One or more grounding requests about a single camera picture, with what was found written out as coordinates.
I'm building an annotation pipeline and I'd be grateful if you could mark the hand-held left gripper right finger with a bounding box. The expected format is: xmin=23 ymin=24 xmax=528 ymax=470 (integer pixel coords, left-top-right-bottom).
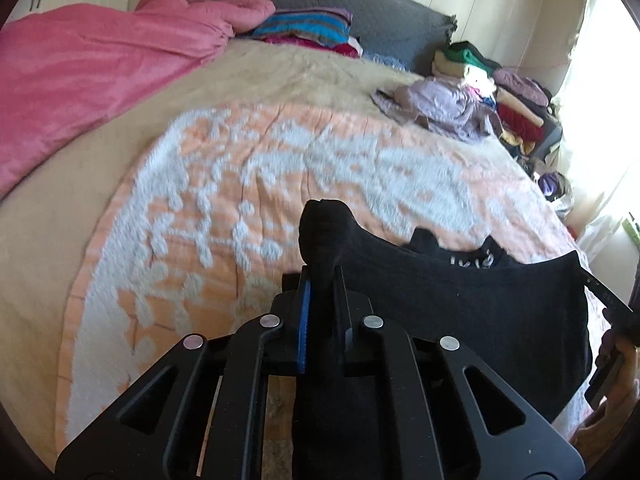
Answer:
xmin=334 ymin=266 xmax=586 ymax=480

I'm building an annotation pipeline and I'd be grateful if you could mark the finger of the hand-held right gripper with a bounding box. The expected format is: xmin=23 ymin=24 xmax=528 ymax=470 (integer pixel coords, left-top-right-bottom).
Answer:
xmin=580 ymin=267 xmax=640 ymax=346

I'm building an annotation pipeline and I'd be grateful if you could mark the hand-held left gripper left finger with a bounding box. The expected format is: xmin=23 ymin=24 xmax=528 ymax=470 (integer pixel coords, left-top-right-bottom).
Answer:
xmin=55 ymin=266 xmax=313 ymax=480

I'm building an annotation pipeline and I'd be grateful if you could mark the black shirt with printed collar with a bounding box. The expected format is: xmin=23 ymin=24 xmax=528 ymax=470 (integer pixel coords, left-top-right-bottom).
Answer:
xmin=292 ymin=199 xmax=596 ymax=480

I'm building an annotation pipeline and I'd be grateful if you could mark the pile of folded clothes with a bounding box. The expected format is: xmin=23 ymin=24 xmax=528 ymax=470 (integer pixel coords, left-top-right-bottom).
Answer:
xmin=432 ymin=40 xmax=563 ymax=161

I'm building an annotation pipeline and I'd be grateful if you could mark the person's right hand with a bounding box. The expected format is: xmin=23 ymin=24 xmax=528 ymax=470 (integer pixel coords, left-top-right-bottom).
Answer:
xmin=570 ymin=330 xmax=640 ymax=466

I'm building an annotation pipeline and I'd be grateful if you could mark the purple cloth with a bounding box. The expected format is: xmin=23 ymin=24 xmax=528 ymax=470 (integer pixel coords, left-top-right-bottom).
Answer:
xmin=537 ymin=170 xmax=571 ymax=201

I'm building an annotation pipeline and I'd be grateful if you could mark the peach and white patterned blanket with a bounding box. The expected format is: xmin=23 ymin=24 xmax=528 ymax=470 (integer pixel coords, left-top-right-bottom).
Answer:
xmin=55 ymin=102 xmax=608 ymax=448

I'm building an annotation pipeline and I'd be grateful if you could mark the white curtain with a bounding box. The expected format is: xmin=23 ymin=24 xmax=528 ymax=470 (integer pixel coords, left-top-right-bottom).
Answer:
xmin=555 ymin=0 xmax=640 ymax=261

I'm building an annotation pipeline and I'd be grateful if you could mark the lilac crumpled garment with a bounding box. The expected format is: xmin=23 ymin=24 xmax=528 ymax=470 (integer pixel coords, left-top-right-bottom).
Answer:
xmin=371 ymin=79 xmax=506 ymax=142

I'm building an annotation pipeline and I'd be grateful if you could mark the beige bed sheet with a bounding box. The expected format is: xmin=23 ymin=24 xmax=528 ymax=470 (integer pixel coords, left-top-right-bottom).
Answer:
xmin=0 ymin=37 xmax=426 ymax=471

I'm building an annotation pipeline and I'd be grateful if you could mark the blue fluffy cloth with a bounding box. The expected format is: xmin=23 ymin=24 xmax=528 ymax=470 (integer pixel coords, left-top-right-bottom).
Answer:
xmin=362 ymin=50 xmax=407 ymax=69

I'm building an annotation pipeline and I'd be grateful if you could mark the magenta folded cloth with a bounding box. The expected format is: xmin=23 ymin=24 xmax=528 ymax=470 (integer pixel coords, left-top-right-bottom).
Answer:
xmin=265 ymin=35 xmax=363 ymax=59

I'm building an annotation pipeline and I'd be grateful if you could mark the striped colourful pillow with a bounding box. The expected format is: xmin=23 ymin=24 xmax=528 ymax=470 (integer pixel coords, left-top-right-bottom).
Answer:
xmin=250 ymin=7 xmax=353 ymax=48

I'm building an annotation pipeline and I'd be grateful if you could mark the grey quilted headboard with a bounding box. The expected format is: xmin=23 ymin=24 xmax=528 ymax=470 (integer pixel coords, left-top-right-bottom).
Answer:
xmin=180 ymin=0 xmax=458 ymax=73

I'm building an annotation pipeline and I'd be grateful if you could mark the pink blanket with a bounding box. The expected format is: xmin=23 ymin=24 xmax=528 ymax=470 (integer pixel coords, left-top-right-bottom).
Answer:
xmin=0 ymin=0 xmax=277 ymax=201

